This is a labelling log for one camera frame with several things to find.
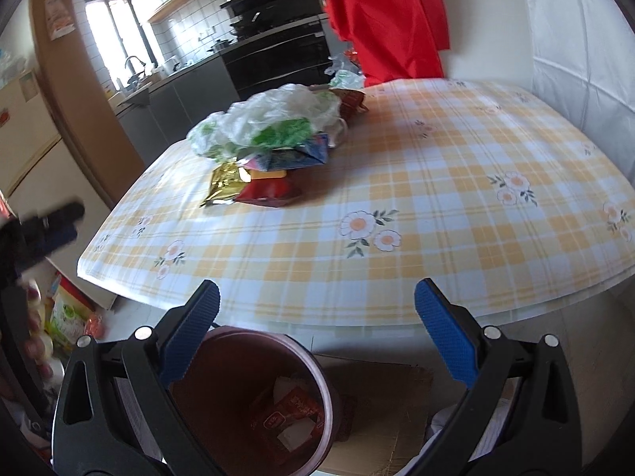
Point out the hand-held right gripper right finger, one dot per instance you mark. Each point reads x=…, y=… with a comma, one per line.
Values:
x=446, y=332

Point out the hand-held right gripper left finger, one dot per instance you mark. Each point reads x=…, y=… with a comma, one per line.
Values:
x=191, y=332

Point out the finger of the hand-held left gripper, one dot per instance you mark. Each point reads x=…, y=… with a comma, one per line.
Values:
x=57, y=239
x=59, y=214

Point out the maroon plastic bin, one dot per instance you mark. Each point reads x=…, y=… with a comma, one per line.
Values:
x=223, y=372

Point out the red sauce packet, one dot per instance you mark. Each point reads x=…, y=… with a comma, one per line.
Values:
x=283, y=411

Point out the white paper scrap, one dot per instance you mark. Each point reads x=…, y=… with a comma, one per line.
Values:
x=292, y=436

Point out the gold foil wrapper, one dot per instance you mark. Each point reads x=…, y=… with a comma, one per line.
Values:
x=225, y=183

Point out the bright red snack packet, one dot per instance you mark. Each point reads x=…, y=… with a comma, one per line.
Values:
x=268, y=192

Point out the yellow packet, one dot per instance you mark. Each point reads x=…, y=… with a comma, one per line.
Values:
x=268, y=174

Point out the blue snack packet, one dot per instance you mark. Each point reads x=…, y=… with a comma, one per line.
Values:
x=297, y=153

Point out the white green plastic bag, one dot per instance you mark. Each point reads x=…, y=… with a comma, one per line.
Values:
x=278, y=109

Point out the dark red snack packet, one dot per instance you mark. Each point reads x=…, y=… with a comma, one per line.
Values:
x=347, y=101

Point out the cream refrigerator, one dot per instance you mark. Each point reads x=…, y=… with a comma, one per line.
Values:
x=39, y=158

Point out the pile of colourful snack packets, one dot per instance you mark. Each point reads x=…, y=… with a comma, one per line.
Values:
x=67, y=317

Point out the flat brown cardboard sheet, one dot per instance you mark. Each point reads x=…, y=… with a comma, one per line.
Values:
x=387, y=396

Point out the checkered floral tablecloth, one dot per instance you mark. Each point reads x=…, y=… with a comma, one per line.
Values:
x=397, y=183

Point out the steel kitchen faucet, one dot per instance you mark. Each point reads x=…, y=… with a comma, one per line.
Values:
x=133, y=64

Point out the grey lower kitchen cabinets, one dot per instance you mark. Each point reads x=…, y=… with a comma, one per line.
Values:
x=188, y=104

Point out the white plastic container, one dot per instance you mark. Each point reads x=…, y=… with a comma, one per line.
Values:
x=172, y=64

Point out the kitchen window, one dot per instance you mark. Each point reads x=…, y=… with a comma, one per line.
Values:
x=114, y=34

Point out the printed paper poster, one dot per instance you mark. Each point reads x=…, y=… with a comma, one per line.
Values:
x=59, y=19

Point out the steel pot with lid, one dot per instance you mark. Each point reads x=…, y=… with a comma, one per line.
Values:
x=221, y=44

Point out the black built-in stove oven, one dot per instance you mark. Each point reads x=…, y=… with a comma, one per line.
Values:
x=283, y=59

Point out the pile of plastic bags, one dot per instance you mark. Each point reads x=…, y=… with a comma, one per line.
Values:
x=345, y=72

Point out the red apron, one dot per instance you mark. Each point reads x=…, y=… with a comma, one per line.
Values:
x=387, y=20

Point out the white wall socket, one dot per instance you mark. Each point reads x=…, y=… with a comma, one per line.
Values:
x=207, y=34

